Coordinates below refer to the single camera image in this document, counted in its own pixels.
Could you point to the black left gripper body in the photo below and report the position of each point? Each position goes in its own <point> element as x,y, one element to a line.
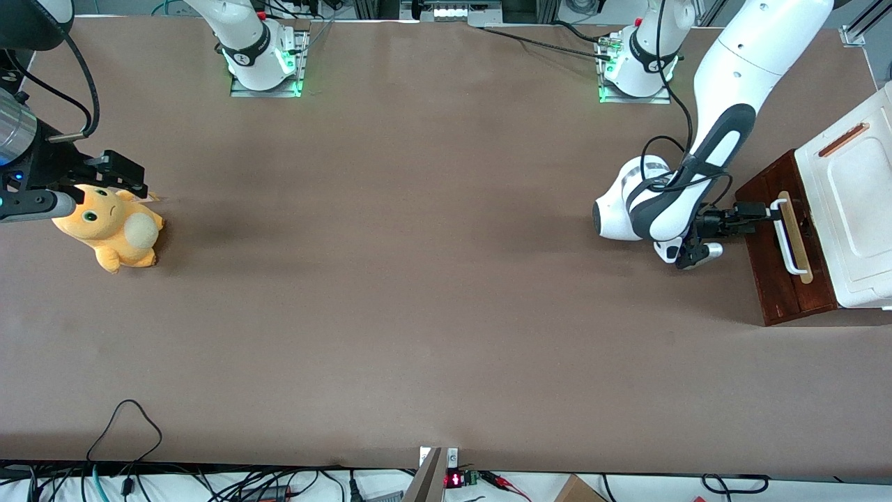
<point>712,225</point>

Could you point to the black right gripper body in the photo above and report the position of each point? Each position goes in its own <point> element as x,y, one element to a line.
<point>52,164</point>

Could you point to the dark wooden drawer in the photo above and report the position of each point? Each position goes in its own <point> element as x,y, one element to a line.
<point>766,279</point>

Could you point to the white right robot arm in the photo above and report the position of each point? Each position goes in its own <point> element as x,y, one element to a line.
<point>254,49</point>

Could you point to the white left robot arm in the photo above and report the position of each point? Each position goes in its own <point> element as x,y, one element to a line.
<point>739,63</point>

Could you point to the white paper plush tag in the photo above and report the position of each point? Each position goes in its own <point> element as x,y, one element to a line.
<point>152,197</point>

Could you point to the yellow plush toy animal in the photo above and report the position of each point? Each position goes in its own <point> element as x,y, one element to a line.
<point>104,226</point>

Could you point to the light wooden strip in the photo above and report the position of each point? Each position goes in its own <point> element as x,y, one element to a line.
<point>803,261</point>

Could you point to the white cabinet body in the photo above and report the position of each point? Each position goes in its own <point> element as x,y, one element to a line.
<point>860,202</point>

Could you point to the brown cardboard piece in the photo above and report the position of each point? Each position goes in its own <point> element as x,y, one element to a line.
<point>578,491</point>

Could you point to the red clip leads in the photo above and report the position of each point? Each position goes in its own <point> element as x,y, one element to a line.
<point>505,484</point>

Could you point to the white power strip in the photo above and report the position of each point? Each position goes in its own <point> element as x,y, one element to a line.
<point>453,10</point>

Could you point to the red LED display module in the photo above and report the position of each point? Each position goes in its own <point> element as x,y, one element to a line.
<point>454,480</point>

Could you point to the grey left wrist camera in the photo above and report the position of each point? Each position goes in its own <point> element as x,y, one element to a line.
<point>712,249</point>

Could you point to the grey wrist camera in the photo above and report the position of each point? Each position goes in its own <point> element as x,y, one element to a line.
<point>35,206</point>
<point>712,249</point>

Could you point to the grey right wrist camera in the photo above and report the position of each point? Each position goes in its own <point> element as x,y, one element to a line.
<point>35,206</point>

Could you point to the metal base plate of right arm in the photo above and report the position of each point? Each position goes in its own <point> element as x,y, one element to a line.
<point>240,90</point>

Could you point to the metal base plate of left arm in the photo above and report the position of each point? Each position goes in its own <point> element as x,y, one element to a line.
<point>613,99</point>

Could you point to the aluminium frame profile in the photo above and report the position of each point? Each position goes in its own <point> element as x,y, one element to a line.
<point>851,35</point>

